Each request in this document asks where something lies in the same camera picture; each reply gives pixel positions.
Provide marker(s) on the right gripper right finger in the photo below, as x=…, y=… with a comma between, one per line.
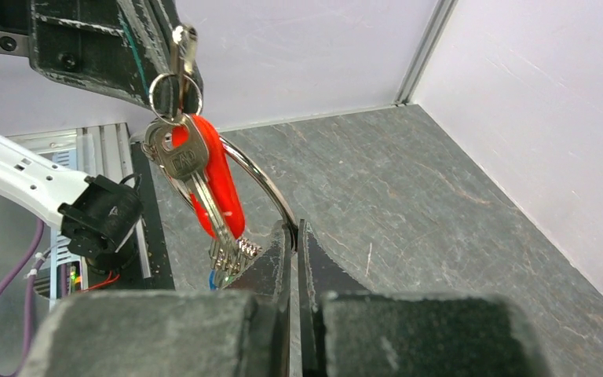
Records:
x=347, y=330

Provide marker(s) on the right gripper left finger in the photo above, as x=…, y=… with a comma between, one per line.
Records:
x=243, y=330

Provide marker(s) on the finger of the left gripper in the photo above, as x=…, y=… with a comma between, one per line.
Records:
x=136, y=51

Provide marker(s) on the metal keyring with keys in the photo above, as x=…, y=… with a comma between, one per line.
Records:
x=202, y=172

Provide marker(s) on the red key tag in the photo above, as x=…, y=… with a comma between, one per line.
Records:
x=219, y=179

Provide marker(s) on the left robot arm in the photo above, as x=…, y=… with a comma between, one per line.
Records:
x=96, y=214

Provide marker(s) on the left aluminium frame post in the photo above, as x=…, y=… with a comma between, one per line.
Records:
x=440, y=16

